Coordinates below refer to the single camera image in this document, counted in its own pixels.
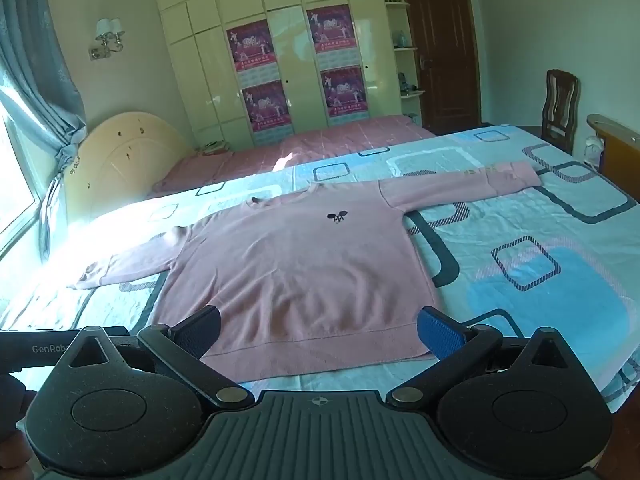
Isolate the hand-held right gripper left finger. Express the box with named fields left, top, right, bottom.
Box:
left=60, top=305, right=253, bottom=409

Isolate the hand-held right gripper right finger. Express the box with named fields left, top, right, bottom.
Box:
left=387, top=306, right=582, bottom=407

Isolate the pink sweater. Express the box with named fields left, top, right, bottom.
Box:
left=67, top=160, right=543, bottom=381

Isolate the blue patterned bed sheet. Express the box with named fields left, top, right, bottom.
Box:
left=0, top=125, right=640, bottom=413

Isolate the window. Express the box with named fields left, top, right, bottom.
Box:
left=0, top=85, right=46, bottom=261

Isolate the cream wooden headboard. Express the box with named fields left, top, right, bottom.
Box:
left=65, top=111, right=193, bottom=221

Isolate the pink bedspread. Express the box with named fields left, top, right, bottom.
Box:
left=147, top=114, right=436, bottom=198

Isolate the cream corner shelf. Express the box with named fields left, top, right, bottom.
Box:
left=382, top=0, right=426, bottom=126

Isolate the dark wooden chair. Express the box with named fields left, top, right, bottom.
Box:
left=540, top=69, right=582, bottom=156

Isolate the cream wardrobe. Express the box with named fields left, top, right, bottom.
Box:
left=147, top=0, right=406, bottom=153

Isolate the brown wooden door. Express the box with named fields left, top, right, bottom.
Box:
left=400, top=0, right=483, bottom=136

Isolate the blue curtain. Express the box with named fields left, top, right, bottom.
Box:
left=0, top=0, right=88, bottom=261

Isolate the purple wall poster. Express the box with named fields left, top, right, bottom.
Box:
left=320, top=66, right=370, bottom=118
left=306, top=4, right=358, bottom=68
left=241, top=80, right=295, bottom=133
left=226, top=20, right=277, bottom=88

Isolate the twin shade wall lamp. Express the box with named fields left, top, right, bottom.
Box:
left=89, top=17, right=126, bottom=61

